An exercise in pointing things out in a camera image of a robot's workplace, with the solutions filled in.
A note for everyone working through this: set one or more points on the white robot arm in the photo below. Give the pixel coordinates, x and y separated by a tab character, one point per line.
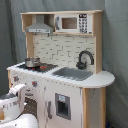
12	107

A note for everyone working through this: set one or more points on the silver toy pot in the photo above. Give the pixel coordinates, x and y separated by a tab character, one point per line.
32	62

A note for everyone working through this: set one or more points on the red oven knob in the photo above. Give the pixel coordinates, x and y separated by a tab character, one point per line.
16	78
34	83

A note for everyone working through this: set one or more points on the black toy stovetop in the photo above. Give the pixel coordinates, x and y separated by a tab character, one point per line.
44	67

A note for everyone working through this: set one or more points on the grey toy ice dispenser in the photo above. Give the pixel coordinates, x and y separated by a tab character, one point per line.
62	104

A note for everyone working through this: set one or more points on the grey cupboard door handle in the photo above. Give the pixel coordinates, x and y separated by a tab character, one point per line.
49	110

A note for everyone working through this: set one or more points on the red right oven knob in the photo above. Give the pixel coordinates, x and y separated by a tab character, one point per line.
34	83

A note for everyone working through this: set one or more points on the grey toy sink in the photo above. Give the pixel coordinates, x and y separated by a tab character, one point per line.
73	74

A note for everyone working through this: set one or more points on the toy microwave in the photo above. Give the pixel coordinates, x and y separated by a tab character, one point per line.
73	23

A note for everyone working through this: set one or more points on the wooden toy kitchen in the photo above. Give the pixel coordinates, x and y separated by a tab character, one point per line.
81	51

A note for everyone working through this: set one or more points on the red left oven knob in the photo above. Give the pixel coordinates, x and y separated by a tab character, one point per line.
16	78

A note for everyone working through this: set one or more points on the toy oven door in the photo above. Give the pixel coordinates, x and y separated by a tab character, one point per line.
30	106

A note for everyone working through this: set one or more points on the grey range hood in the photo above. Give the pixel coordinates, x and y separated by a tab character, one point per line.
40	24

